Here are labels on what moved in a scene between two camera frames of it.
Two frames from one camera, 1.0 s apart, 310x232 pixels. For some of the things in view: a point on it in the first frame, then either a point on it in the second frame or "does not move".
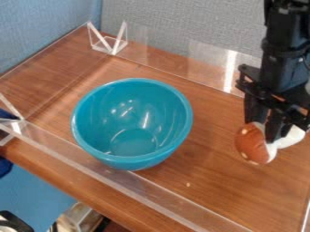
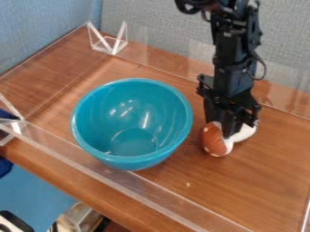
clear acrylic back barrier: x=206 y=56 does not move
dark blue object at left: x=6 y=164 does not move
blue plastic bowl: x=130 y=122 does not move
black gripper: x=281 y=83 → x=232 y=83
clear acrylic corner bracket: x=106 y=43 does not move
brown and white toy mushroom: x=253 y=148 → x=220 y=146
